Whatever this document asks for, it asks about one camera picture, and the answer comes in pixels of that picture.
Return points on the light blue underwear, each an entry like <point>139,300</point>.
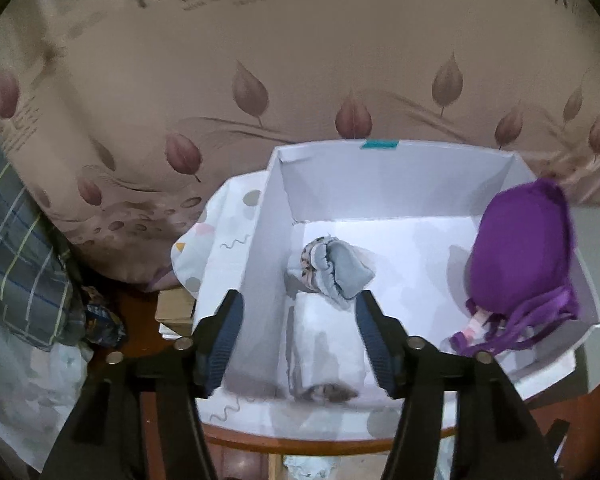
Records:
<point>345,270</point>

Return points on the purple bra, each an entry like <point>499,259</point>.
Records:
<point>520,250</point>

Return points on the brown cardboard box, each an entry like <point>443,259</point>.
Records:
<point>172,307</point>

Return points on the grey plaid cloth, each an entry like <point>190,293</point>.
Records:
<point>20,260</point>

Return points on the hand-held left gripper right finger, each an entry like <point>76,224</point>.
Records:
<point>375,345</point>

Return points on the white patterned cloth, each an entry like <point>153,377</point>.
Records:
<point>225,200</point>

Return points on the dark blue snack packet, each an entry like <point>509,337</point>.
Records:
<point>100,320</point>

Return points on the white shoe box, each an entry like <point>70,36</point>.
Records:
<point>380,185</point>

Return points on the white underwear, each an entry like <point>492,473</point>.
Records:
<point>330,340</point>

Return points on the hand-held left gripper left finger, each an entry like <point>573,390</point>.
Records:
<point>225,340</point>

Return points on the white printed bedding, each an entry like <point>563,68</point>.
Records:
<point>25,385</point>

